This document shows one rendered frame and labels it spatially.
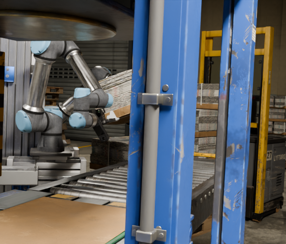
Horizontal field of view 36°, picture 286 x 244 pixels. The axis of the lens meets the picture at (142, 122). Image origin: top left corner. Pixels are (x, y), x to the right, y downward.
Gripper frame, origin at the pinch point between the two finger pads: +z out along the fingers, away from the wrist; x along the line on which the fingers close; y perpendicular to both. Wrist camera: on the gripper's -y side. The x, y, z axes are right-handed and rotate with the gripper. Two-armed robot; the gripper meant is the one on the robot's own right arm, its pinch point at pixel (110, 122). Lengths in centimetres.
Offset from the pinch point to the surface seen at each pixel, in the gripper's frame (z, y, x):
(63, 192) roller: -82, -27, -14
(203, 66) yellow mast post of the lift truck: 234, 51, -8
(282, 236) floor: 181, -122, -38
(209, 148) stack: 157, -31, -7
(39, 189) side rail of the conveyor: -86, -24, -8
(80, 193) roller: -82, -29, -20
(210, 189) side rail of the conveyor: -45, -44, -55
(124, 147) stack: 58, -12, 23
